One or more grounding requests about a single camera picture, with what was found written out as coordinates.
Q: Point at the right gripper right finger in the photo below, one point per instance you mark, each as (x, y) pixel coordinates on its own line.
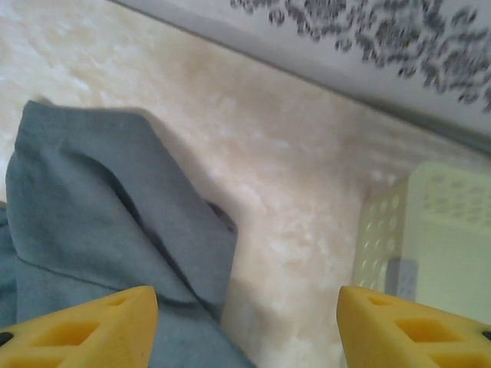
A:
(414, 337)

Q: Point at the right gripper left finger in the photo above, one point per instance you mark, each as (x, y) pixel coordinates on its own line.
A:
(84, 333)

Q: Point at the grey-blue t-shirt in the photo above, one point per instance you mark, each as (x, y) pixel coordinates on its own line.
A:
(96, 191)

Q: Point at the light green perforated plastic basket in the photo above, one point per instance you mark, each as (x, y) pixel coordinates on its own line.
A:
(441, 230)

